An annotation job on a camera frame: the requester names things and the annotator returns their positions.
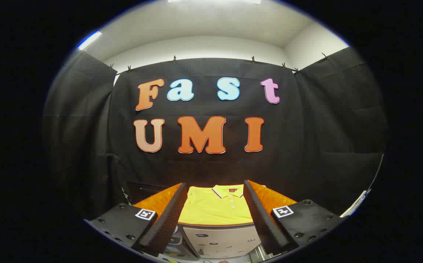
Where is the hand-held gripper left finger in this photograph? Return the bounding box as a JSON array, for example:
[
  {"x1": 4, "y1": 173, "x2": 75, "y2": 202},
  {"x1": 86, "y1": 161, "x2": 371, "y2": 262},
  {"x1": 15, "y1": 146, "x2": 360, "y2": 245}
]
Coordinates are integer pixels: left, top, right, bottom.
[{"x1": 84, "y1": 183, "x2": 189, "y2": 257}]

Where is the ceiling light panel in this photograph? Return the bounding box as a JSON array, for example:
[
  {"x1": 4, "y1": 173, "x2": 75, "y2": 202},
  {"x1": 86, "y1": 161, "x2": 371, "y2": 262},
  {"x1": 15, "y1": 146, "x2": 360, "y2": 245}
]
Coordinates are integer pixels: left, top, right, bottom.
[{"x1": 168, "y1": 0, "x2": 262, "y2": 5}]

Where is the yellow polo shirt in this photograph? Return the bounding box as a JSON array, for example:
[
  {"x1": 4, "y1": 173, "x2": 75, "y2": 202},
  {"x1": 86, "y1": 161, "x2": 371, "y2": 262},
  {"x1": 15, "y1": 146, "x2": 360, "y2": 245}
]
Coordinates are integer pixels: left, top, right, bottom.
[{"x1": 178, "y1": 184, "x2": 254, "y2": 225}]

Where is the grey washing machine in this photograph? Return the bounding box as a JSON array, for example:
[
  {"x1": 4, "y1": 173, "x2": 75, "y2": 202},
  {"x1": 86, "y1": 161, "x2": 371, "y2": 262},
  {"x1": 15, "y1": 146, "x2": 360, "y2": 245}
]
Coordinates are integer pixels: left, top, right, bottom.
[{"x1": 166, "y1": 226, "x2": 199, "y2": 262}]

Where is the black backdrop cloth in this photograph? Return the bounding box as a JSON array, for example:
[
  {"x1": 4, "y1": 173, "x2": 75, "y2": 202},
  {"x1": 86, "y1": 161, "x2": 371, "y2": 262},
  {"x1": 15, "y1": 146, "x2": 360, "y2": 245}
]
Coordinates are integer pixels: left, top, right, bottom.
[{"x1": 107, "y1": 58, "x2": 307, "y2": 205}]

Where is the white board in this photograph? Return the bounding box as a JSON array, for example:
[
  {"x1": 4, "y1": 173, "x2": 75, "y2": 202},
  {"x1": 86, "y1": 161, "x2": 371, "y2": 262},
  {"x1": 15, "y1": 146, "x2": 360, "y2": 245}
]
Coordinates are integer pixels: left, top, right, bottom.
[{"x1": 339, "y1": 189, "x2": 373, "y2": 218}]

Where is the plain black side curtain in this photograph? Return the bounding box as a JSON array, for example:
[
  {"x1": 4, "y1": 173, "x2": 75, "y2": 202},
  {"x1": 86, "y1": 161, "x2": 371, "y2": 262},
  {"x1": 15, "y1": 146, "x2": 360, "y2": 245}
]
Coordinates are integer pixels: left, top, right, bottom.
[
  {"x1": 43, "y1": 51, "x2": 119, "y2": 220},
  {"x1": 294, "y1": 47, "x2": 387, "y2": 216}
]

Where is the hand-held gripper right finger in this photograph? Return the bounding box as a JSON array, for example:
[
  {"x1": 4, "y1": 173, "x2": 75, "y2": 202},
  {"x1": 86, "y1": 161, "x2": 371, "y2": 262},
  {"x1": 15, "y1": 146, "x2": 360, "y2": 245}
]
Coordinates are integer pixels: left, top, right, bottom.
[{"x1": 243, "y1": 180, "x2": 345, "y2": 256}]

